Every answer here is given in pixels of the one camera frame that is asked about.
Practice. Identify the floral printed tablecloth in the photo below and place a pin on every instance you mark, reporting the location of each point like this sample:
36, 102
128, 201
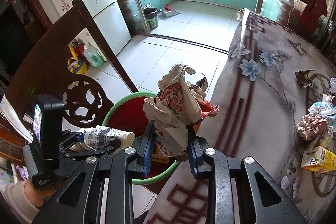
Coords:
262, 108

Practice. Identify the crumpled pink paper ball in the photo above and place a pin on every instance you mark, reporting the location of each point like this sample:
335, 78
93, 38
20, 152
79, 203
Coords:
312, 125

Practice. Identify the green bin with red liner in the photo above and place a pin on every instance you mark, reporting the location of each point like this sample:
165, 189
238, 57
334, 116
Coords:
126, 113

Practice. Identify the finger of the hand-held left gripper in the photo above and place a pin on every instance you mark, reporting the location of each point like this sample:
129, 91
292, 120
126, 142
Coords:
92, 151
72, 138

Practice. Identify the red hanging garment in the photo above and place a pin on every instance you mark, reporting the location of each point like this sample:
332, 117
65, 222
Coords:
315, 8

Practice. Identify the yellow plastic toy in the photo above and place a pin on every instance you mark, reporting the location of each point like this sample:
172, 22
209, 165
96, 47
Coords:
76, 62

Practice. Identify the brown paper bag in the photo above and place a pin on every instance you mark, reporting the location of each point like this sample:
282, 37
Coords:
174, 111

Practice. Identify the crumpled blue white wrapper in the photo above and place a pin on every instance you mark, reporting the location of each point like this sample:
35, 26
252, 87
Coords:
321, 108

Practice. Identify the grey dustpan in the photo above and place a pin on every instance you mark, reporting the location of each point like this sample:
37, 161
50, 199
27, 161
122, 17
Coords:
170, 13

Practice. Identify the stack of books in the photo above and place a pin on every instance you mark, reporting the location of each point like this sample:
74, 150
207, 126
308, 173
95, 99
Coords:
13, 121

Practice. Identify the yellow carton box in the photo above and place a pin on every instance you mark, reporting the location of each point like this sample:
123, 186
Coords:
319, 159

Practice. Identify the kitchen bin with black liner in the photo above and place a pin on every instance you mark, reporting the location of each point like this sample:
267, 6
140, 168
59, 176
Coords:
151, 16

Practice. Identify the person's left forearm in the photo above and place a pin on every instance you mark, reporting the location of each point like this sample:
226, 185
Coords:
19, 200

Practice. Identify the dark gold cigarette pack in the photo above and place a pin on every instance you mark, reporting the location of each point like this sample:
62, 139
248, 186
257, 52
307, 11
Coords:
304, 79

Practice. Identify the carved dark wooden chair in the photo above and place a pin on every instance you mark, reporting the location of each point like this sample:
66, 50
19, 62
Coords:
52, 66

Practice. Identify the white printed paper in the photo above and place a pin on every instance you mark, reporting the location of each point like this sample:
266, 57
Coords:
332, 85

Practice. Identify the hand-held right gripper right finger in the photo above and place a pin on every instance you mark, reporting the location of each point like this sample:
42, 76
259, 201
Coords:
193, 158

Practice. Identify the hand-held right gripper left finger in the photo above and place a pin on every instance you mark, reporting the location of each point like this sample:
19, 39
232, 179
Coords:
147, 150

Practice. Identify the printed paper cup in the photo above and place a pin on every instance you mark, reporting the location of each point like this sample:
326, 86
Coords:
107, 136

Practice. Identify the green detergent bottle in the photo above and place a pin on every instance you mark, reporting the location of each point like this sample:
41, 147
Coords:
94, 57

